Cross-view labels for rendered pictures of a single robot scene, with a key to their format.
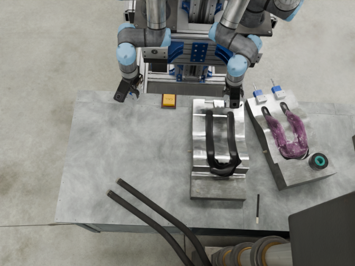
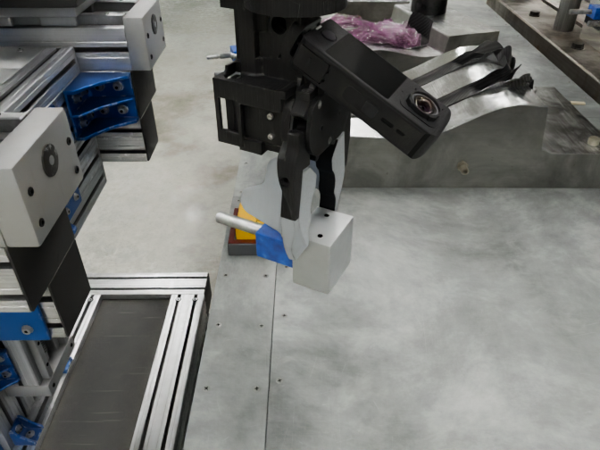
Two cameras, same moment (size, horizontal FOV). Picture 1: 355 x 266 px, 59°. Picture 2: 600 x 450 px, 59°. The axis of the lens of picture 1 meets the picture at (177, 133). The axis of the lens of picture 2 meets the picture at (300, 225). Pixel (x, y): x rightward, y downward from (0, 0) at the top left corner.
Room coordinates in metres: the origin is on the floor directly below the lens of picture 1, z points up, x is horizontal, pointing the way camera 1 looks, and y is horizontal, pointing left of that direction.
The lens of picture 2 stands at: (0.71, 0.62, 1.23)
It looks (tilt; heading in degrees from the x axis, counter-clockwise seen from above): 36 degrees down; 275
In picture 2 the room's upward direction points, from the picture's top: straight up
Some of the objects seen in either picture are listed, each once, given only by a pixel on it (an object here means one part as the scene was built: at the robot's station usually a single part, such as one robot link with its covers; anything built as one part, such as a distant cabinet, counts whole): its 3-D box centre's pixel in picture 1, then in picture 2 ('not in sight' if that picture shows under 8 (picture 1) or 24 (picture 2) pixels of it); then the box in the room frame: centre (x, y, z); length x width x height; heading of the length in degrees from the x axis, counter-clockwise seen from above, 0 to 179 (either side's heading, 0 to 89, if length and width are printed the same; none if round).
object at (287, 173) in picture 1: (287, 135); (362, 49); (0.67, -0.56, 0.86); 0.50 x 0.26 x 0.11; 22
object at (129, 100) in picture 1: (135, 93); (277, 235); (0.76, 0.23, 0.93); 0.13 x 0.05 x 0.05; 157
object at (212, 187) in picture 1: (218, 146); (433, 111); (0.56, -0.21, 0.87); 0.50 x 0.26 x 0.14; 4
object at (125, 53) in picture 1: (126, 57); not in sight; (0.75, 0.24, 1.25); 0.09 x 0.08 x 0.11; 10
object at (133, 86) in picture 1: (131, 78); (287, 70); (0.75, 0.24, 1.09); 0.09 x 0.08 x 0.12; 157
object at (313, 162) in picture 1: (318, 161); (429, 3); (0.52, -0.67, 0.93); 0.08 x 0.08 x 0.04
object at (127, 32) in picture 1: (130, 38); not in sight; (0.85, 0.24, 1.25); 0.11 x 0.11 x 0.08; 10
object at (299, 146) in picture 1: (289, 132); (362, 30); (0.67, -0.55, 0.90); 0.26 x 0.18 x 0.08; 22
